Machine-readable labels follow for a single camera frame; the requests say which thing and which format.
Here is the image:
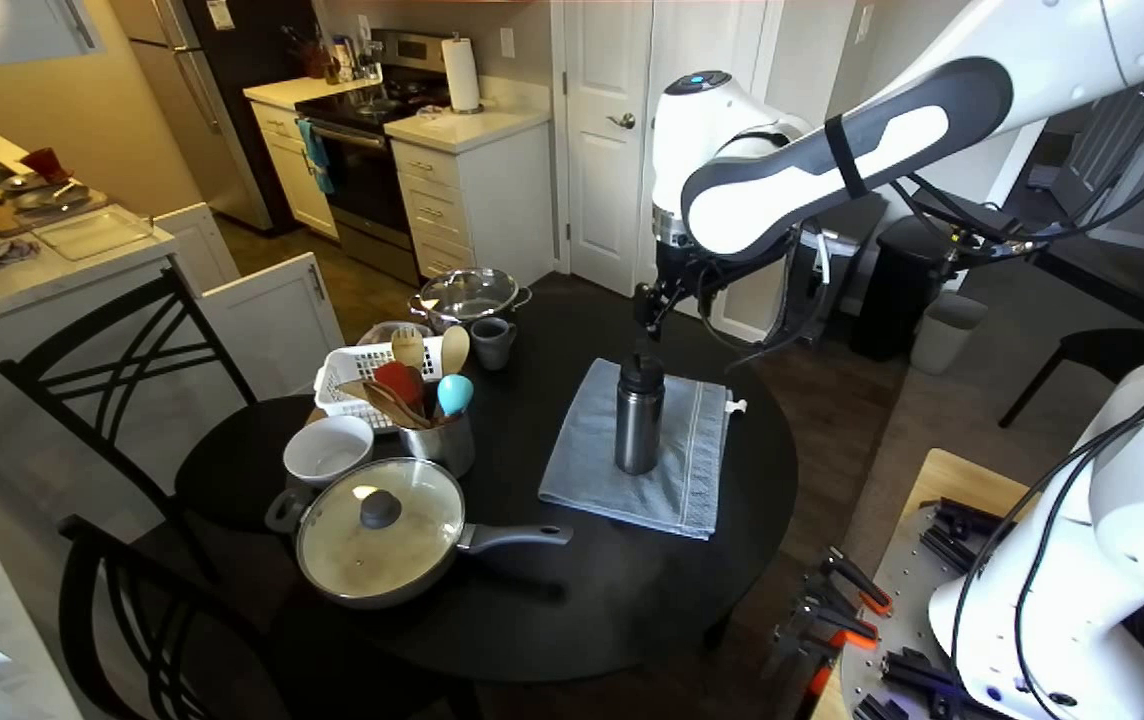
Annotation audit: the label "black side chair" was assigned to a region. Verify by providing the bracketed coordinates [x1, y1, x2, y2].
[997, 255, 1144, 433]

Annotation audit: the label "wooden spoon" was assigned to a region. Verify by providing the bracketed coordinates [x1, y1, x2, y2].
[390, 329, 433, 379]
[437, 321, 475, 379]

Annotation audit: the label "white paper towel roll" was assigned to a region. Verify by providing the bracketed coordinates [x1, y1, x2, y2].
[442, 31, 490, 114]

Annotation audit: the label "red cup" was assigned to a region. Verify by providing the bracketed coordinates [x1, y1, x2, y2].
[22, 144, 72, 190]

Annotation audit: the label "red kitchen utensil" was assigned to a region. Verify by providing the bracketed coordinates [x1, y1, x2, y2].
[367, 356, 433, 416]

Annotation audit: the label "steel refrigerator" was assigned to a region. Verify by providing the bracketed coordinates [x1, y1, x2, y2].
[107, 0, 284, 234]

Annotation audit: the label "teal dish towel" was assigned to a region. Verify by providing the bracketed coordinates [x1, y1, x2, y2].
[296, 114, 342, 204]

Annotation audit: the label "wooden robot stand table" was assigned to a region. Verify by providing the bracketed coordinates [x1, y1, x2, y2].
[808, 447, 1044, 720]

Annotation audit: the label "white cabinet with drawers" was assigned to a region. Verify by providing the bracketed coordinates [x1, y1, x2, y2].
[386, 105, 559, 286]

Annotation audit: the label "small grey bin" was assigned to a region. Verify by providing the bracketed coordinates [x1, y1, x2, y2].
[907, 292, 992, 379]

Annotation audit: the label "glass pot lid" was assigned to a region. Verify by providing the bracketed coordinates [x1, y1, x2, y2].
[409, 265, 524, 325]

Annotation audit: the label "black clamp orange handle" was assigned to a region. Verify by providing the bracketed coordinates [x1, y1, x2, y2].
[761, 620, 845, 703]
[815, 542, 897, 625]
[787, 589, 885, 661]

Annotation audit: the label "white dish tray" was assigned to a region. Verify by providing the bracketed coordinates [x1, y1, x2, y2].
[312, 335, 450, 433]

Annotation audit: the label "dark steel water bottle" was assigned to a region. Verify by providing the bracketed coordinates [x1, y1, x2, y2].
[612, 351, 673, 479]

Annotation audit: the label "frying pan black handle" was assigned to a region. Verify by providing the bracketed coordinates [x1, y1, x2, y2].
[266, 451, 577, 616]

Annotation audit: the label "glass pan lid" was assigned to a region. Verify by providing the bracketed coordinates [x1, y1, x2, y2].
[294, 455, 470, 602]

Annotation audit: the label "white cabinet with doors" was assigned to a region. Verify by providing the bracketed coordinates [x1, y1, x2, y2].
[241, 72, 386, 243]

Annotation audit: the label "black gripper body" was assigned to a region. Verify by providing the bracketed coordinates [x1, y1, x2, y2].
[638, 234, 737, 329]

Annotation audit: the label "black metal bars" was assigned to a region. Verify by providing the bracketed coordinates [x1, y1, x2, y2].
[916, 496, 1004, 580]

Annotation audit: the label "wooden cutting board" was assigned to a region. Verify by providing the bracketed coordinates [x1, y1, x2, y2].
[0, 172, 113, 240]

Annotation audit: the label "white mug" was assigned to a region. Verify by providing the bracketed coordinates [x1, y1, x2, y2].
[281, 411, 379, 488]

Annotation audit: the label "blue-grey towel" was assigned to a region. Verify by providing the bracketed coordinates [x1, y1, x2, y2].
[538, 356, 740, 542]

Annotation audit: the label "round black table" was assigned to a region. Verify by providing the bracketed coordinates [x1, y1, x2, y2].
[168, 271, 805, 689]

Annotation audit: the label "black metal chair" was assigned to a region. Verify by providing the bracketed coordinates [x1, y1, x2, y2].
[0, 261, 266, 521]
[55, 510, 484, 720]

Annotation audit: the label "white panel door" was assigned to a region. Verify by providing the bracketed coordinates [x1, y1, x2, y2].
[554, 0, 781, 300]

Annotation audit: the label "utensil holder cup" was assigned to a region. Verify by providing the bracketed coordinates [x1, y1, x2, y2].
[403, 411, 480, 479]

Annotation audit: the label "black trash can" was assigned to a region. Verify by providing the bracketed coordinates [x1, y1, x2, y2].
[856, 215, 956, 363]

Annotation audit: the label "white cutting mat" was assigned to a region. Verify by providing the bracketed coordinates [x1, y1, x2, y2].
[34, 204, 156, 265]

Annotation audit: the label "steel cooking pot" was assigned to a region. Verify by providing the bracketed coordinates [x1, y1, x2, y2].
[409, 265, 538, 335]

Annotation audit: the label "black metal bracket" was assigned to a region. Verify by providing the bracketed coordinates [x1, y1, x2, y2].
[856, 642, 971, 720]

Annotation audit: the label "white kitchen counter island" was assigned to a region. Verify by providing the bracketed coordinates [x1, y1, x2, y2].
[0, 84, 348, 534]

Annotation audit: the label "grey mug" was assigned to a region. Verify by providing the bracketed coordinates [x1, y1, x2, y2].
[470, 316, 521, 374]

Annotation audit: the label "steel kitchen stove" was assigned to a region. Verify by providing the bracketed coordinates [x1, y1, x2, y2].
[296, 31, 459, 286]

